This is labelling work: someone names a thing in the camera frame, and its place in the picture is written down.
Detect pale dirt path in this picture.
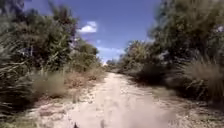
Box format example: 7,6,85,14
19,71,224,128

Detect green bushes and trees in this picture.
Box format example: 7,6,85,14
0,0,108,118
105,0,224,108

